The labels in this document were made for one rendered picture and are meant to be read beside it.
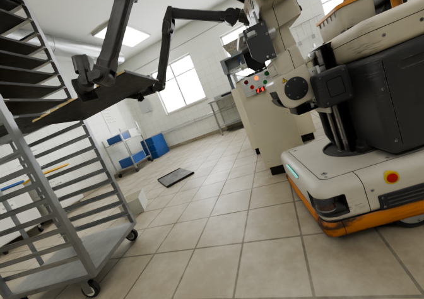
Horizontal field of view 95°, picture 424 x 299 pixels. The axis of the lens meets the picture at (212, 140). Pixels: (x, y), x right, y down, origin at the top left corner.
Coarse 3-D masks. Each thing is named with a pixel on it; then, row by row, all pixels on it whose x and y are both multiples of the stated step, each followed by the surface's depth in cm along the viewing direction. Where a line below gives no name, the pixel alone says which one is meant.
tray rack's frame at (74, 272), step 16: (16, 0) 122; (32, 176) 150; (0, 192) 130; (48, 208) 154; (16, 224) 132; (128, 224) 148; (64, 240) 158; (96, 240) 142; (112, 240) 132; (64, 256) 137; (96, 256) 120; (48, 272) 124; (64, 272) 117; (80, 272) 110; (0, 288) 114; (16, 288) 120; (32, 288) 113; (48, 288) 110
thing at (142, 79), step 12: (132, 72) 93; (120, 84) 97; (132, 84) 106; (144, 84) 117; (108, 96) 107; (120, 96) 118; (60, 108) 92; (72, 108) 100; (84, 108) 109; (96, 108) 121; (36, 120) 95; (48, 120) 101; (60, 120) 111; (72, 120) 122
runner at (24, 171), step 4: (24, 168) 99; (16, 172) 100; (20, 172) 100; (24, 172) 100; (28, 172) 100; (4, 176) 101; (8, 176) 101; (12, 176) 101; (16, 176) 101; (0, 180) 102; (4, 180) 102; (8, 180) 102
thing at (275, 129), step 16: (240, 96) 156; (256, 96) 153; (256, 112) 156; (272, 112) 152; (288, 112) 149; (256, 128) 159; (272, 128) 156; (288, 128) 152; (272, 144) 159; (288, 144) 155; (272, 160) 163
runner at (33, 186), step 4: (48, 180) 100; (32, 184) 101; (36, 184) 101; (24, 188) 102; (28, 188) 101; (32, 188) 101; (36, 188) 101; (12, 192) 103; (16, 192) 103; (20, 192) 103; (24, 192) 102; (4, 196) 104; (8, 196) 104; (12, 196) 103; (0, 200) 105; (4, 200) 104
